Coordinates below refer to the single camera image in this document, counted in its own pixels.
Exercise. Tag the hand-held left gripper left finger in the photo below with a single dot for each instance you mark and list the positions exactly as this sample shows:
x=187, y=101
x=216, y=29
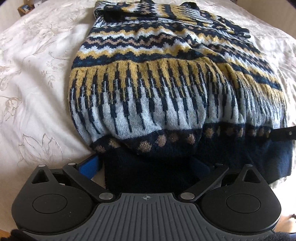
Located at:
x=89, y=167

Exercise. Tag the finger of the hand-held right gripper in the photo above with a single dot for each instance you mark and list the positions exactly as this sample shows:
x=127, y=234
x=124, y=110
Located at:
x=283, y=133

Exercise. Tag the patterned knit sweater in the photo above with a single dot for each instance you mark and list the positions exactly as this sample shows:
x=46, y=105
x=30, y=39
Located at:
x=150, y=92

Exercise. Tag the wooden photo frame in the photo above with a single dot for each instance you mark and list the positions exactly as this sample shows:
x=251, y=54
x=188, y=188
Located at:
x=26, y=8

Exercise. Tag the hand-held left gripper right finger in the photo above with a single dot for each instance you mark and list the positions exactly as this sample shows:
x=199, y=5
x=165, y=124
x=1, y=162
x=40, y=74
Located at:
x=198, y=168

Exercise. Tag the bed with white floral bedspread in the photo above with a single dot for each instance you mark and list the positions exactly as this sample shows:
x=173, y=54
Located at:
x=34, y=81

